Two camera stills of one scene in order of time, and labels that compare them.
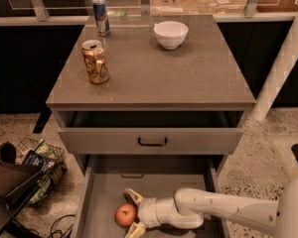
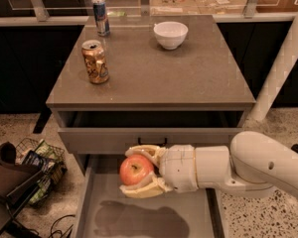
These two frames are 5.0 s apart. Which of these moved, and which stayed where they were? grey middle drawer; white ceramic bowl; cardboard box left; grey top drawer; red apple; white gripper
Moved: white gripper; red apple
Stayed: cardboard box left; grey top drawer; white ceramic bowl; grey middle drawer
